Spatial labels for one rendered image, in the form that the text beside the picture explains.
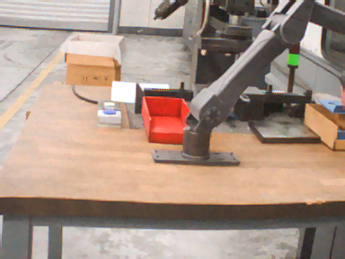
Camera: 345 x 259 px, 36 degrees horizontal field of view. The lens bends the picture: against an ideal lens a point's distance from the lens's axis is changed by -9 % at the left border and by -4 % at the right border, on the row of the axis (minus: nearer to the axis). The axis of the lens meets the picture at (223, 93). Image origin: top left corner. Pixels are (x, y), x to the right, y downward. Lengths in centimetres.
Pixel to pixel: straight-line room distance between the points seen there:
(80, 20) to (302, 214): 991
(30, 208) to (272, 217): 48
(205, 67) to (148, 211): 91
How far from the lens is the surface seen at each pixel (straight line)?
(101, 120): 151
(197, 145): 127
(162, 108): 164
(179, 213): 109
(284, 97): 177
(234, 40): 163
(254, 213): 112
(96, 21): 1085
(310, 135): 155
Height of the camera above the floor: 134
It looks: 12 degrees down
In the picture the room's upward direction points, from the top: 6 degrees clockwise
